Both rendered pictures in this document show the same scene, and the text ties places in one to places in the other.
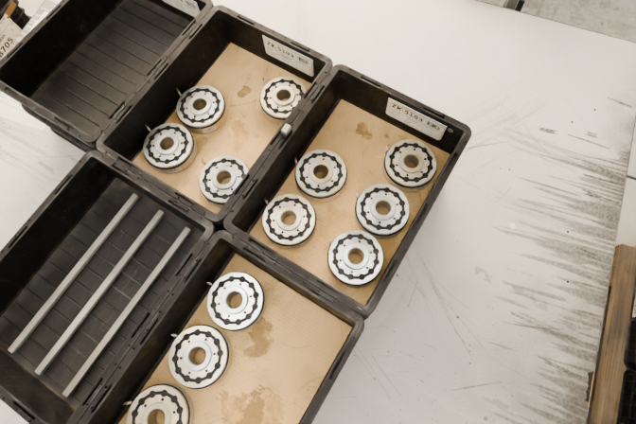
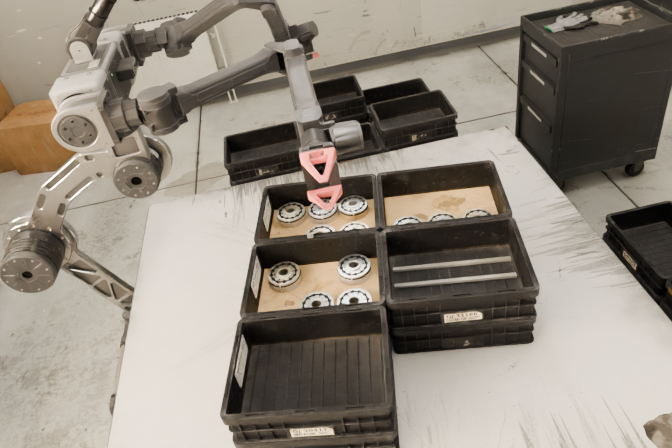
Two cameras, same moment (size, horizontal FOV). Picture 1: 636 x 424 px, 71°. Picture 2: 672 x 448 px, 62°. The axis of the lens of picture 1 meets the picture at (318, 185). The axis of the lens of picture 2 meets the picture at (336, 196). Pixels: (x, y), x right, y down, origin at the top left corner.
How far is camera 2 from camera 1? 1.63 m
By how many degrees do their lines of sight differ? 65
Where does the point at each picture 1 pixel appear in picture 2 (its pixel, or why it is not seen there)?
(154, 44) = (282, 378)
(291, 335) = (405, 211)
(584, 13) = (41, 338)
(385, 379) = not seen: hidden behind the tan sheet
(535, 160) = (247, 211)
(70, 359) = (497, 270)
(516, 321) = not seen: hidden behind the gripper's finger
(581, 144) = (227, 202)
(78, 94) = (356, 395)
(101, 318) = (468, 273)
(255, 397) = (440, 206)
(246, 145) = (325, 280)
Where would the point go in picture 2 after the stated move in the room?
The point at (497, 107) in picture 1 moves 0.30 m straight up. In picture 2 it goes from (220, 235) to (197, 172)
